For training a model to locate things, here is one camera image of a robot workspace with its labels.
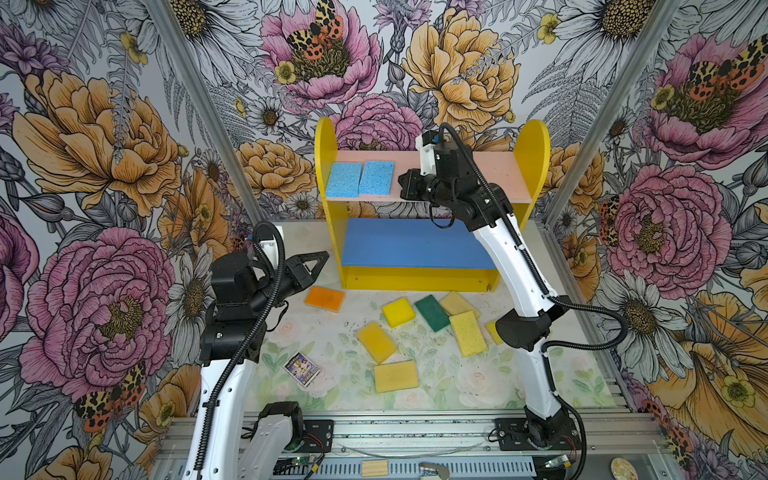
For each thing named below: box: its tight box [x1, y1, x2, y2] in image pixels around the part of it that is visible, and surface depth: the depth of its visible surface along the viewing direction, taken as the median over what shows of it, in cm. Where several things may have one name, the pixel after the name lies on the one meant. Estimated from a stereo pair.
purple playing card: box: [283, 351, 321, 388], surface depth 85 cm
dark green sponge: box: [414, 294, 451, 333], surface depth 96 cm
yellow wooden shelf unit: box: [314, 118, 551, 290], surface depth 75 cm
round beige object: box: [610, 457, 639, 480], surface depth 71 cm
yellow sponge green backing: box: [374, 360, 418, 393], surface depth 85 cm
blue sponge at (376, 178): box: [358, 161, 395, 195], surface depth 75 cm
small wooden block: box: [361, 460, 389, 477], surface depth 72 cm
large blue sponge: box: [326, 162, 363, 198], surface depth 74 cm
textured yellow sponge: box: [449, 310, 487, 357], surface depth 91 cm
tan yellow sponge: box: [439, 290, 481, 319], surface depth 99 cm
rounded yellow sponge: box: [357, 322, 396, 364], surface depth 92 cm
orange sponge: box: [304, 286, 345, 313], surface depth 101 cm
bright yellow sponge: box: [382, 297, 416, 328], surface depth 98 cm
